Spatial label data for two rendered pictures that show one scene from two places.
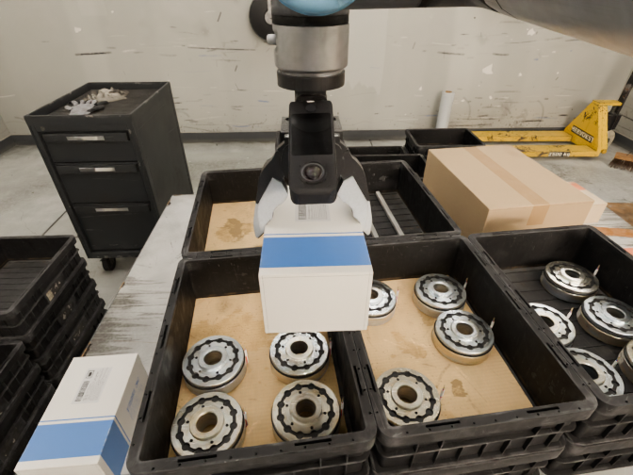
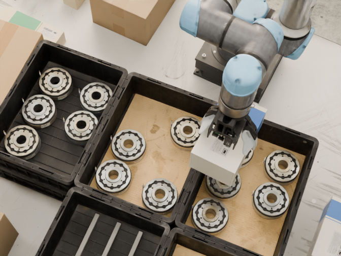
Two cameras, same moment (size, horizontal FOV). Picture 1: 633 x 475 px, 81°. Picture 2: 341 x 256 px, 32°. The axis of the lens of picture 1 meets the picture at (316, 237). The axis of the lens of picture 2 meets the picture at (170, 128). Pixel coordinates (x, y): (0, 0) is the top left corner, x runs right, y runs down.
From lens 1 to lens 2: 151 cm
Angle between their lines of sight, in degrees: 79
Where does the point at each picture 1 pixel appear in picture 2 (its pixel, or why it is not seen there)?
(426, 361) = (157, 148)
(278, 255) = (255, 116)
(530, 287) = (45, 156)
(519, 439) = (154, 95)
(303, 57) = not seen: hidden behind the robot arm
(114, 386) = (325, 235)
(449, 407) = (166, 124)
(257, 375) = (248, 187)
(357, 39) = not seen: outside the picture
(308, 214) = not seen: hidden behind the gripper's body
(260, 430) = (257, 159)
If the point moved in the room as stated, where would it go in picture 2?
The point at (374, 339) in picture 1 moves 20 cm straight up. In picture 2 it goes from (174, 174) to (176, 147)
